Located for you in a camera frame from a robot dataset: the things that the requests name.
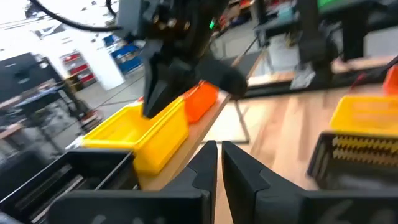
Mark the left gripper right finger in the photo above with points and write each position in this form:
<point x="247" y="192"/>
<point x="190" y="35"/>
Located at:
<point x="248" y="196"/>

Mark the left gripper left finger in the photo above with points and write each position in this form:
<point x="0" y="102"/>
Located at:
<point x="199" y="180"/>

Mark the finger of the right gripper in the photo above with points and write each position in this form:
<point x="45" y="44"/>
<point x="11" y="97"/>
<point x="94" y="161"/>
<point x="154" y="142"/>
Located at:
<point x="161" y="84"/>

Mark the orange slotted plastic basket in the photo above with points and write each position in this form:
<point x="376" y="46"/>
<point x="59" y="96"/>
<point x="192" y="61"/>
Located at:
<point x="391" y="81"/>
<point x="202" y="102"/>

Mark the yellow slotted plastic basket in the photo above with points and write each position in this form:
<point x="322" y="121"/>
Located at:
<point x="118" y="130"/>
<point x="363" y="115"/>
<point x="161" y="149"/>

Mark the black slotted plastic basket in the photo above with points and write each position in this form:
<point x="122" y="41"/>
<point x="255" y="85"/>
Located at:
<point x="62" y="174"/>
<point x="342" y="177"/>

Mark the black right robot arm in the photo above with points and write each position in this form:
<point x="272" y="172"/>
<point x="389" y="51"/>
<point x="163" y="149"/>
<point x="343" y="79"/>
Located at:
<point x="317" y="31"/>

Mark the blue storage bins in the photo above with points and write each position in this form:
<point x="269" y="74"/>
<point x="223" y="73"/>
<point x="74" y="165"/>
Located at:
<point x="124" y="59"/>

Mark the red drawer cabinet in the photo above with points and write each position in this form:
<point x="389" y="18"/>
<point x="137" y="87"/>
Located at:
<point x="77" y="68"/>

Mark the dark grey desk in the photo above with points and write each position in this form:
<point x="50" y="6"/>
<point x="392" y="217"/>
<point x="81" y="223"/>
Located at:
<point x="353" y="31"/>

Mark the black aluminium table frame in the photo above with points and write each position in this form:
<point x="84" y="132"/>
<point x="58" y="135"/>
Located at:
<point x="342" y="81"/>

